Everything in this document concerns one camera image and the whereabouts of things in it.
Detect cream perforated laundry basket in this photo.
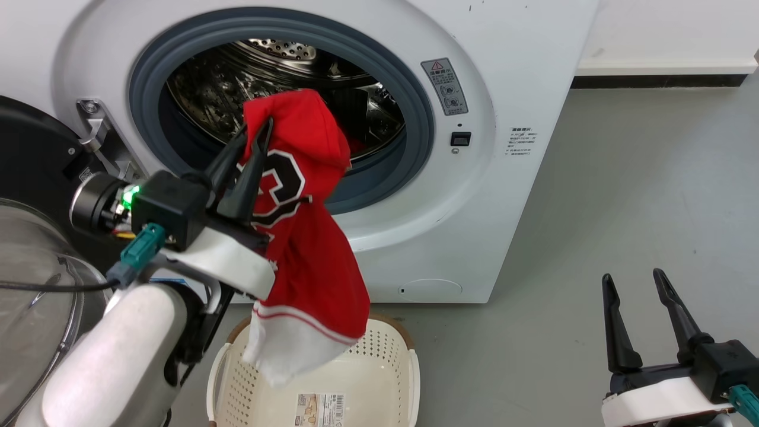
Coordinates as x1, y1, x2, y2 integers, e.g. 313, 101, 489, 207
206, 314, 421, 427

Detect teal right cable connector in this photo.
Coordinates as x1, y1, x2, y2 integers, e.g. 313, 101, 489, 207
728, 384, 759, 425

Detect white wall ledge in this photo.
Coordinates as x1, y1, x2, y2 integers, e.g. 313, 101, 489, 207
575, 50, 759, 77

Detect teal cable connector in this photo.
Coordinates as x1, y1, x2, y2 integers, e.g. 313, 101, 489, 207
106, 223, 167, 289
728, 384, 759, 425

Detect silver metal door hinge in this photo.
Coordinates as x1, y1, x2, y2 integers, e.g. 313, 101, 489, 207
75, 99, 146, 182

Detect round white filter cover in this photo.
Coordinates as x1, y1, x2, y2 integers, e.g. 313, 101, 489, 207
398, 278, 464, 301

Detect black round washer door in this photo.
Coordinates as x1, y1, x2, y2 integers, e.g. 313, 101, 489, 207
0, 95, 149, 427

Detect paper label sticker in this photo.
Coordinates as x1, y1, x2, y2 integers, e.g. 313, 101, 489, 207
296, 393, 346, 427

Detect black baseboard strip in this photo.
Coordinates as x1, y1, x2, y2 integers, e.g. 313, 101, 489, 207
570, 74, 749, 90

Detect white front-load washing machine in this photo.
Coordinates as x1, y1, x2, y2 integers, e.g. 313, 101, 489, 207
0, 0, 599, 305

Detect grey warning sticker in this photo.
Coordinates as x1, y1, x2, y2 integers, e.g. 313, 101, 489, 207
420, 58, 470, 117

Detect grey rubber door gasket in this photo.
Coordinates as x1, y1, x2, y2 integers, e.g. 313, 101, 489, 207
127, 7, 436, 216

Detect teal left cable connector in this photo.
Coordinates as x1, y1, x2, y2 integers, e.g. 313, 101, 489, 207
106, 223, 167, 289

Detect red basketball jersey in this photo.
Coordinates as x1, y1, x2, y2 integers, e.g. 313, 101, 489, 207
240, 89, 372, 388

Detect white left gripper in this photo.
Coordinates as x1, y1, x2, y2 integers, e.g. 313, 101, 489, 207
159, 117, 278, 301

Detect stainless steel washer drum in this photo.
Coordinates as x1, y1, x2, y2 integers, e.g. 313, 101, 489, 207
165, 39, 407, 164

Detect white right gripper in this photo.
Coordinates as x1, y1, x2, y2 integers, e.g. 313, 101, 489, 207
601, 268, 736, 427

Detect thin black cable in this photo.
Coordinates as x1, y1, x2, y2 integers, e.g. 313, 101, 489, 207
0, 279, 122, 292

